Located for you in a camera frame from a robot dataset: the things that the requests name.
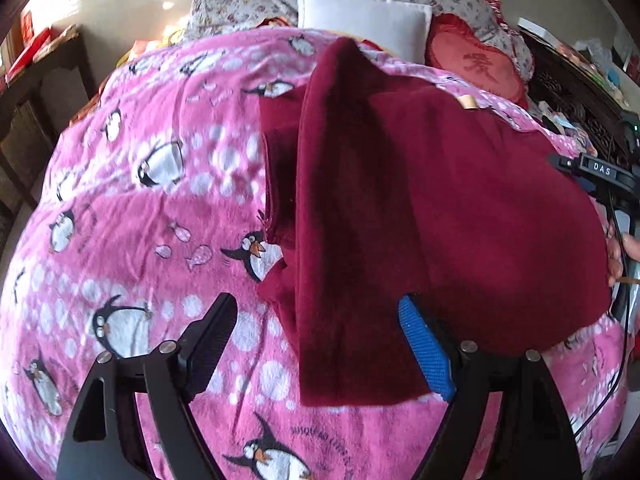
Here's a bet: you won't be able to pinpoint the dark wooden side table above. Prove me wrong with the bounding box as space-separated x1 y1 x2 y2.
0 35 99 213

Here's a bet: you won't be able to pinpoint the floral pillow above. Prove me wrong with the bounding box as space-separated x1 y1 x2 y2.
184 0 302 42

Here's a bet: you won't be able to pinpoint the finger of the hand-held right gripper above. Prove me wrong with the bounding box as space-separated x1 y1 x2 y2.
547 154 583 175

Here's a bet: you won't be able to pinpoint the red box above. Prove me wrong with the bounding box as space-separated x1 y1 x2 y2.
4 26 54 84

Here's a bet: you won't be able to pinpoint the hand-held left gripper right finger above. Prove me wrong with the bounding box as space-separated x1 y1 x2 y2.
398 293 584 480

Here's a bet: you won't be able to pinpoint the pink penguin blanket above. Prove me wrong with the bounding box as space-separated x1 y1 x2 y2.
0 27 632 480

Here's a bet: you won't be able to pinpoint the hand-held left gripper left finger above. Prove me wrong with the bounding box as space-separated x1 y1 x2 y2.
56 292 239 480

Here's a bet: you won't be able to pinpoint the carved dark wooden cabinet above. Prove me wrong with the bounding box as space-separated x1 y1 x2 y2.
517 27 640 172

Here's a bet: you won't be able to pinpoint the dark red sweater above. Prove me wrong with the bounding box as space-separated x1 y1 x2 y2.
257 37 614 409

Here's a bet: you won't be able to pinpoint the red heart cushion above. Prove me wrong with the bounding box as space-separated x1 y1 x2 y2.
427 12 532 109

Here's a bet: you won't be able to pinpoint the pile of small clothes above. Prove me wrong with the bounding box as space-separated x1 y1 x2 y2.
537 104 597 157

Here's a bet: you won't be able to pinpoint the person's right hand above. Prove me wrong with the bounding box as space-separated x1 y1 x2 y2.
605 232 640 287

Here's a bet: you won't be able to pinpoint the white pillow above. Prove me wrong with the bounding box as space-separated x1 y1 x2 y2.
296 0 434 67

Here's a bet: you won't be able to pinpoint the black cable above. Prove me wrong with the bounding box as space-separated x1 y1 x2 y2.
570 187 634 437

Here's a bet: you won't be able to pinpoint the beige cloth bag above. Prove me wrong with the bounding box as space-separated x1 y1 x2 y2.
32 24 81 62

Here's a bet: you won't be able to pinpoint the yellow and orange clothes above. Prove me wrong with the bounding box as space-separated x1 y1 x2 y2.
116 29 192 62

